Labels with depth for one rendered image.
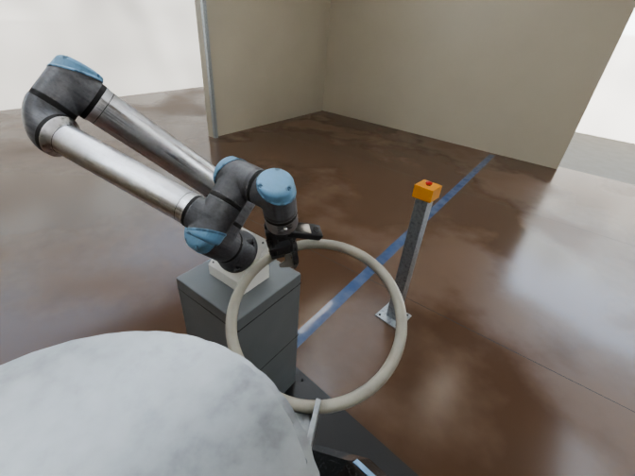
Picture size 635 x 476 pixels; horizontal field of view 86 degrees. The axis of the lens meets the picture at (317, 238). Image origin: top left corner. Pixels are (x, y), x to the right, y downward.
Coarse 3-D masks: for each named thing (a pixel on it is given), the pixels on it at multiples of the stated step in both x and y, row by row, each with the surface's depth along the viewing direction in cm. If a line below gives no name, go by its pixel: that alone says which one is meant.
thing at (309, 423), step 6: (318, 402) 78; (318, 408) 77; (300, 414) 80; (306, 414) 80; (312, 414) 80; (318, 414) 80; (300, 420) 79; (306, 420) 79; (312, 420) 75; (306, 426) 78; (312, 426) 74; (306, 432) 77; (312, 432) 73; (312, 438) 72; (312, 444) 75
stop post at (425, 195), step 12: (420, 192) 198; (432, 192) 193; (420, 204) 203; (420, 216) 206; (408, 228) 215; (420, 228) 209; (408, 240) 219; (420, 240) 219; (408, 252) 222; (408, 264) 226; (396, 276) 237; (408, 276) 232; (384, 312) 260
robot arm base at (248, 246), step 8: (240, 232) 142; (248, 232) 147; (248, 240) 143; (240, 248) 138; (248, 248) 141; (256, 248) 145; (240, 256) 139; (248, 256) 141; (224, 264) 141; (232, 264) 141; (240, 264) 141; (248, 264) 143; (232, 272) 145
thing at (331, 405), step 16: (304, 240) 106; (320, 240) 105; (352, 256) 104; (368, 256) 102; (256, 272) 100; (384, 272) 99; (240, 288) 97; (400, 304) 93; (400, 320) 90; (400, 336) 88; (240, 352) 87; (400, 352) 86; (384, 368) 84; (368, 384) 82; (288, 400) 80; (304, 400) 80; (336, 400) 80; (352, 400) 80
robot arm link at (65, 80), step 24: (48, 72) 90; (72, 72) 91; (48, 96) 90; (72, 96) 93; (96, 96) 96; (96, 120) 99; (120, 120) 101; (144, 120) 106; (144, 144) 107; (168, 144) 111; (168, 168) 115; (192, 168) 117; (240, 216) 130
